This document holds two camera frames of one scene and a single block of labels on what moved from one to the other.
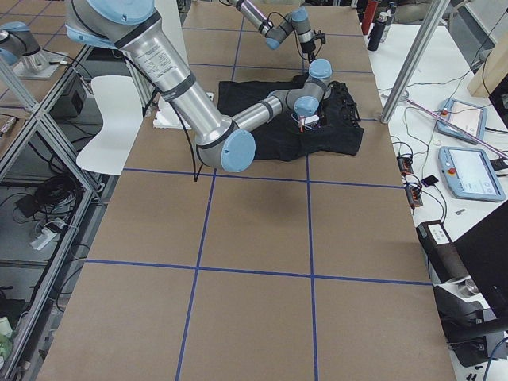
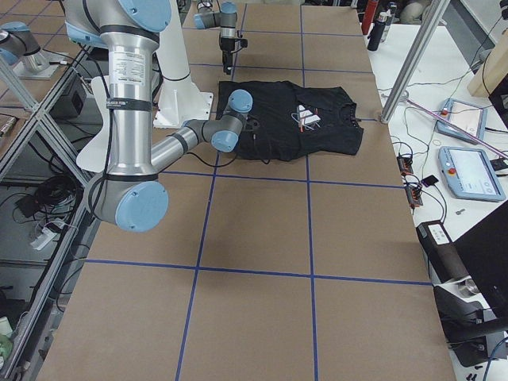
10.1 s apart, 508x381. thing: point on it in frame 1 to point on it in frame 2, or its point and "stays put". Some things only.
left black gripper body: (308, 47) to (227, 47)
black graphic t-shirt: (336, 125) stays put
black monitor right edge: (484, 251) stays put
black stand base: (464, 332) stays put
